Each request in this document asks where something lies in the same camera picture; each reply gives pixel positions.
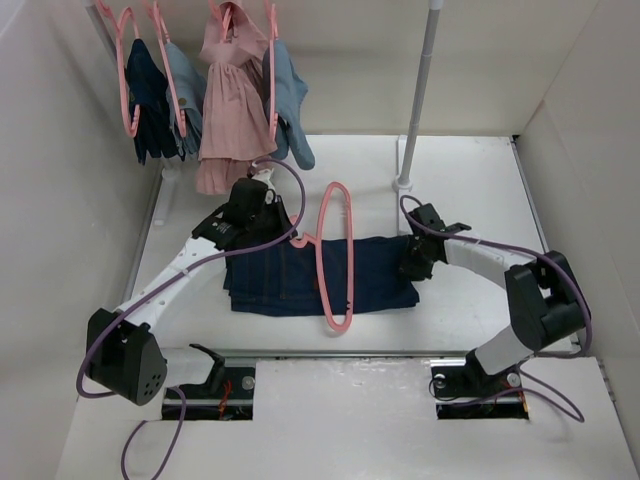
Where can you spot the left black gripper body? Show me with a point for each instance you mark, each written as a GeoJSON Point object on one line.
{"type": "Point", "coordinates": [268, 226]}

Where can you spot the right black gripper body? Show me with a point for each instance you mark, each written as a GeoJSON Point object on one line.
{"type": "Point", "coordinates": [415, 262]}

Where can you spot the dark blue denim trousers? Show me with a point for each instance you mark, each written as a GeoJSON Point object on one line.
{"type": "Point", "coordinates": [282, 281]}

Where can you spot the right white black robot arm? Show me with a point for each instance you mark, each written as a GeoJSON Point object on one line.
{"type": "Point", "coordinates": [545, 303]}

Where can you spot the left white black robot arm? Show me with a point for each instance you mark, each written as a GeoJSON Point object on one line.
{"type": "Point", "coordinates": [123, 354]}

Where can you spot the pink hanger holding dress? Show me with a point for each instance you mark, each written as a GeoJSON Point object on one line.
{"type": "Point", "coordinates": [221, 26]}

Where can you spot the white rack base right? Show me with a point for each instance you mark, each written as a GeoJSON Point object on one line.
{"type": "Point", "coordinates": [402, 183]}

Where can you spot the white rack base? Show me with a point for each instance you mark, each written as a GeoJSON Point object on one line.
{"type": "Point", "coordinates": [402, 183]}
{"type": "Point", "coordinates": [170, 179]}

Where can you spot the white rack base left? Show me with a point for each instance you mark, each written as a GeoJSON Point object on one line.
{"type": "Point", "coordinates": [170, 179]}

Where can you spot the hanging pink dress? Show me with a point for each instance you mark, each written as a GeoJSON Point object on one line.
{"type": "Point", "coordinates": [235, 127]}

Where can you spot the hanging blue grey garment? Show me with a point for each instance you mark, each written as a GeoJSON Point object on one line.
{"type": "Point", "coordinates": [291, 91]}

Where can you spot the hanging light blue garment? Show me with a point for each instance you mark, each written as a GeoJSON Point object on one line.
{"type": "Point", "coordinates": [190, 87]}

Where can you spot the hanging dark denim garment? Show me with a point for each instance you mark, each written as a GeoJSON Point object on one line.
{"type": "Point", "coordinates": [148, 91]}

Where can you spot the grey rack pole left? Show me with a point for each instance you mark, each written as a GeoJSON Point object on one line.
{"type": "Point", "coordinates": [99, 17]}

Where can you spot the grey rack pole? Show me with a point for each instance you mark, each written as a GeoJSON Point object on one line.
{"type": "Point", "coordinates": [99, 17]}
{"type": "Point", "coordinates": [435, 7]}

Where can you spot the grey rack pole right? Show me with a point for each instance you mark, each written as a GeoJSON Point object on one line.
{"type": "Point", "coordinates": [435, 7]}

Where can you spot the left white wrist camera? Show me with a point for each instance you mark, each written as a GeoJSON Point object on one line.
{"type": "Point", "coordinates": [262, 173]}

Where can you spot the aluminium rail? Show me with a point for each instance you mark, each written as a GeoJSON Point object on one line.
{"type": "Point", "coordinates": [287, 354]}

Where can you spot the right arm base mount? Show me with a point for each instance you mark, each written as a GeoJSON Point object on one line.
{"type": "Point", "coordinates": [462, 394]}

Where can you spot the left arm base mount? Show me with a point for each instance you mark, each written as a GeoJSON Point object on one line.
{"type": "Point", "coordinates": [202, 385]}

